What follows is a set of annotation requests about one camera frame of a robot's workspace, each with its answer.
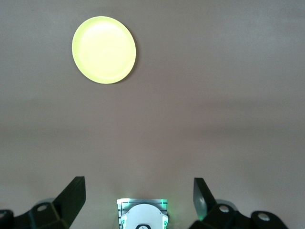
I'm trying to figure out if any brown table cover sheet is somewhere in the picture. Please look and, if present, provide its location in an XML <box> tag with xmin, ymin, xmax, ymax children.
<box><xmin>0</xmin><ymin>0</ymin><xmax>305</xmax><ymax>229</ymax></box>

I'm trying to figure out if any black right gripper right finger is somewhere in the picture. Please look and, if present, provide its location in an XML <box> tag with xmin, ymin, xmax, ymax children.
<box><xmin>188</xmin><ymin>177</ymin><xmax>289</xmax><ymax>229</ymax></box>

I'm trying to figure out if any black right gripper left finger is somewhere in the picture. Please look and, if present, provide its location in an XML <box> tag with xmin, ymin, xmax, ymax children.
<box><xmin>0</xmin><ymin>176</ymin><xmax>86</xmax><ymax>229</ymax></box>

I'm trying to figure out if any yellow round plate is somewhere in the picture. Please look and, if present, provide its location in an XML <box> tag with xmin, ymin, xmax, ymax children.
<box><xmin>71</xmin><ymin>16</ymin><xmax>137</xmax><ymax>84</ymax></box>

